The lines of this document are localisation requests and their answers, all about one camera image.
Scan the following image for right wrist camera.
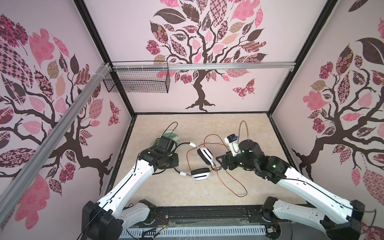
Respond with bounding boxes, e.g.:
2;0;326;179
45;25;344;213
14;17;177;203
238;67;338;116
224;134;241;157

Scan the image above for aluminium rail back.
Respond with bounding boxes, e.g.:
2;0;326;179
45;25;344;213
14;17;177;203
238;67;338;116
113;62;296;71

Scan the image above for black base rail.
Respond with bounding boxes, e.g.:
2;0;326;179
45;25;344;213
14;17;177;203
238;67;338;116
80;203;340;240

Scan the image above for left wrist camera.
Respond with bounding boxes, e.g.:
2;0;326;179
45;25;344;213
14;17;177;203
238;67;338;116
155;136;176;155

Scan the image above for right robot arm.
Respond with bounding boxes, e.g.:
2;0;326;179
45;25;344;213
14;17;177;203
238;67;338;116
216;139;368;240

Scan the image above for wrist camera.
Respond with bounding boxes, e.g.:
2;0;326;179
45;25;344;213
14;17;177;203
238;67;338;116
155;136;176;155
224;134;241;157

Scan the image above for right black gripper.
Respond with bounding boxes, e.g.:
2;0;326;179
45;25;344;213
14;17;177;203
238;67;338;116
215;148;258;172

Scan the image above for aluminium rail left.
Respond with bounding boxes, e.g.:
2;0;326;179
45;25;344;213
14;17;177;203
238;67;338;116
1;63;111;224

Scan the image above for mint green white headphones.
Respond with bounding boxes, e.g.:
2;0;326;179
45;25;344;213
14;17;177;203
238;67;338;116
154;131;181;148

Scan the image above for orange headphone cable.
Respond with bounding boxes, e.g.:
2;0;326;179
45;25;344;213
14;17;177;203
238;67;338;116
185;133;249;198

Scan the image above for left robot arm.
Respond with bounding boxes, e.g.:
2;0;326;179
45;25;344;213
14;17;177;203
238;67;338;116
78;149;179;240

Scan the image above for aluminium rail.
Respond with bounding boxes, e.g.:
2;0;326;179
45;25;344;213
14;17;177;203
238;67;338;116
1;63;111;224
113;62;296;71

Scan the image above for white slotted cable duct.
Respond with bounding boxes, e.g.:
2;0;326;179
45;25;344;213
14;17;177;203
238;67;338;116
119;226;266;240

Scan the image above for black white headphones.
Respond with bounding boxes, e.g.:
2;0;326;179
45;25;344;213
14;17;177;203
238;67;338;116
173;142;217;182

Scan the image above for black wire basket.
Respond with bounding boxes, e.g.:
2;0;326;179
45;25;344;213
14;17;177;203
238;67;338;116
103;60;171;94

